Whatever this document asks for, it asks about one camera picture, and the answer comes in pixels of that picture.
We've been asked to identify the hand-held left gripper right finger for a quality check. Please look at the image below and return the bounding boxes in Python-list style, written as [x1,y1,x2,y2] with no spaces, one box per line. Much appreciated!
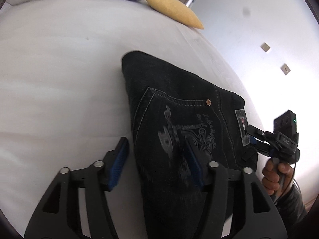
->
[184,138,287,239]

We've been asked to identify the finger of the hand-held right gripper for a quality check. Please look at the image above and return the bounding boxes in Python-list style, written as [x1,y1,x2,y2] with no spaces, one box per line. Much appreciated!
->
[245,124,269,140]
[250,136,272,156]

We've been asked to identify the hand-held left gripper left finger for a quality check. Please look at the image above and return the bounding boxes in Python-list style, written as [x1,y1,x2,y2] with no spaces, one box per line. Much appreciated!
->
[24,136,130,239]

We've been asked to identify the black denim pants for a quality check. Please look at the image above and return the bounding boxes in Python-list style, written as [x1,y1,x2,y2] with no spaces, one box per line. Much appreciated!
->
[121,51,259,239]

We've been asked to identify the person's right forearm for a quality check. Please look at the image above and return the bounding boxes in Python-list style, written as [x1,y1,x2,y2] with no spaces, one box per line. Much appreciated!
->
[273,184,308,227]

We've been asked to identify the person's right hand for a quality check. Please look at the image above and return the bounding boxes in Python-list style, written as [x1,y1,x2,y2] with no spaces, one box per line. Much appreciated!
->
[262,158,296,196]

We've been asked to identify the white bed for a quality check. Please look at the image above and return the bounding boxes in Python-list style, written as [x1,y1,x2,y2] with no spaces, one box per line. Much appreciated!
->
[0,0,266,239]

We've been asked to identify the yellow pillow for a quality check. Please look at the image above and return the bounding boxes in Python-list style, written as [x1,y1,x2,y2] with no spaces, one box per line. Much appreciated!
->
[144,0,205,30]

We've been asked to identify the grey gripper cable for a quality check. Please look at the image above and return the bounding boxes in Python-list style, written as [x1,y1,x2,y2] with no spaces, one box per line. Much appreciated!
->
[273,161,300,203]

